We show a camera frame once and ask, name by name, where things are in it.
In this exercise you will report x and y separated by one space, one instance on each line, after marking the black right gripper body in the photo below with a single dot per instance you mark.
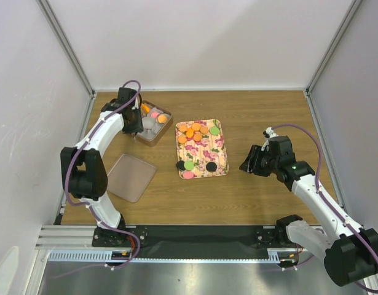
267 163

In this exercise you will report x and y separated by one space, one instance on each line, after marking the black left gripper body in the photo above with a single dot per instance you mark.
135 125

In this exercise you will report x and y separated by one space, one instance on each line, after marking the orange squirrel cookie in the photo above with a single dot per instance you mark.
189 133
145 108

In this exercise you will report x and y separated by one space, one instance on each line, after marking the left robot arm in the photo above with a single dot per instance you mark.
84 177

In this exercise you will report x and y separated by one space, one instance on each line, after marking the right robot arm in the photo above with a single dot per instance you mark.
348 251

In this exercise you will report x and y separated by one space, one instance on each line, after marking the white paper cup liner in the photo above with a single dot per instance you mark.
148 124

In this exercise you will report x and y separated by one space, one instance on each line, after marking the rose gold cookie tin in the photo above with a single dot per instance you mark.
156 121

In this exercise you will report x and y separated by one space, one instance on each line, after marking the black sandwich cookie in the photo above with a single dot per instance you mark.
211 167
180 165

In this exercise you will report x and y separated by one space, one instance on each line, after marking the orange leaf cookie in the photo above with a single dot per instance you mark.
182 128

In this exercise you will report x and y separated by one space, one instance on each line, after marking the green sandwich cookie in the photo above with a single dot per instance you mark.
214 131
188 165

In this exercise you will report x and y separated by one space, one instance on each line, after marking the orange pumpkin cookie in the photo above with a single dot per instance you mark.
204 130
182 139

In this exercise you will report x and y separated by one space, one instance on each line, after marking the floral serving tray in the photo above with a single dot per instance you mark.
199 155

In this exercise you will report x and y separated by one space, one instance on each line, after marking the rose gold tin lid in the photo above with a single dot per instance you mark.
129 177

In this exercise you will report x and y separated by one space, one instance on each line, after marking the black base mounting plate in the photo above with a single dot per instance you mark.
209 242

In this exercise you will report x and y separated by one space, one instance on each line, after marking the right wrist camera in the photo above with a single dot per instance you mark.
268 134

